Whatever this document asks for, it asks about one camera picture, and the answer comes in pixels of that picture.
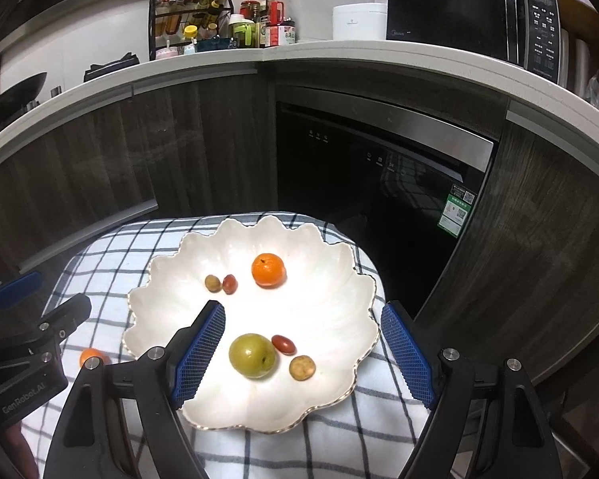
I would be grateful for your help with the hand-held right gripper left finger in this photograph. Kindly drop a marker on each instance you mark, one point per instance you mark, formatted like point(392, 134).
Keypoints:
point(199, 354)

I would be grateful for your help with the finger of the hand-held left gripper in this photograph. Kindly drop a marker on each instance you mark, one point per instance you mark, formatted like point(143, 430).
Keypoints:
point(15, 290)
point(55, 322)

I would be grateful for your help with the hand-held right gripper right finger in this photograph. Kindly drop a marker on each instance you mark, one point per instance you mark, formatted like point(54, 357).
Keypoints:
point(407, 354)

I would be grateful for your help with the orange mandarin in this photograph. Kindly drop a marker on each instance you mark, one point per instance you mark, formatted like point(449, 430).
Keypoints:
point(90, 357)
point(268, 269)

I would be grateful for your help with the green round fruit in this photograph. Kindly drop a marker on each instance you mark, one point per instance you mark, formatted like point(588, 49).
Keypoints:
point(252, 356)

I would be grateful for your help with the brown longan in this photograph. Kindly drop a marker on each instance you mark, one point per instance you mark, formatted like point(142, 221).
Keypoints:
point(211, 282)
point(302, 367)

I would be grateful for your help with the small red jujube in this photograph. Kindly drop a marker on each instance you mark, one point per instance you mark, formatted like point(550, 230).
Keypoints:
point(229, 283)
point(283, 343)

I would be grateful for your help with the white scalloped bowl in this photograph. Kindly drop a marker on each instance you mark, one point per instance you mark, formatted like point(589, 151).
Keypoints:
point(299, 309)

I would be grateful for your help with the checked white cloth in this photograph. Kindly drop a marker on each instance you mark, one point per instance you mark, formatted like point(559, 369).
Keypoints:
point(105, 259)

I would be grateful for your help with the dark wood kitchen cabinet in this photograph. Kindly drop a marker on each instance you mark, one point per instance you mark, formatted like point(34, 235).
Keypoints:
point(80, 169)

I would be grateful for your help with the black dishwasher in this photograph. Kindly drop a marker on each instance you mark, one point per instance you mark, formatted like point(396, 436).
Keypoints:
point(369, 169)

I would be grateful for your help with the black wok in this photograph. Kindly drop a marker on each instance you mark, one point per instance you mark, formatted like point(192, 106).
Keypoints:
point(15, 100)

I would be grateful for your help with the black stove grate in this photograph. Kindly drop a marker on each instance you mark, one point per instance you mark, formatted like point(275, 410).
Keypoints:
point(112, 67)

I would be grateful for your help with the small pink container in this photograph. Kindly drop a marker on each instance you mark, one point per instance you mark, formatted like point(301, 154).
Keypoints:
point(167, 52)

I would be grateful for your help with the black range hood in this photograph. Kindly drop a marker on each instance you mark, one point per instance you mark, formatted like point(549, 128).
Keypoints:
point(55, 0)

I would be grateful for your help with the yellow cap bottle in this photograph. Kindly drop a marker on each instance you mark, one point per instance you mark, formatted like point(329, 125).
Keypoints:
point(190, 35)

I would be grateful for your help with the green and white container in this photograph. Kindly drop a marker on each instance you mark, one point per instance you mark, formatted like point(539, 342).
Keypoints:
point(243, 30)

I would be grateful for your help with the dark sauce bottle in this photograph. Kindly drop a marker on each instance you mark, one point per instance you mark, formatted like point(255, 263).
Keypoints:
point(263, 27)

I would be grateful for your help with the white flat board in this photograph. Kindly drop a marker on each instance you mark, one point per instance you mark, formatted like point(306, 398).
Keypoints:
point(574, 65)

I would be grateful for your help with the white rice cooker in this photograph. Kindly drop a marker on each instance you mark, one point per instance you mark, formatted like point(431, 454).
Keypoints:
point(359, 20)

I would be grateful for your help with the black microwave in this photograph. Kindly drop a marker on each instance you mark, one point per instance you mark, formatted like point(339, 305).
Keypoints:
point(469, 15)

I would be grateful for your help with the red label bottle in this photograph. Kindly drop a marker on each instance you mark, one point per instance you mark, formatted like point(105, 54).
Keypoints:
point(279, 17)

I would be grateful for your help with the red lid jar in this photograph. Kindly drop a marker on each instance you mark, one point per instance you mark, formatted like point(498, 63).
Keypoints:
point(249, 10)

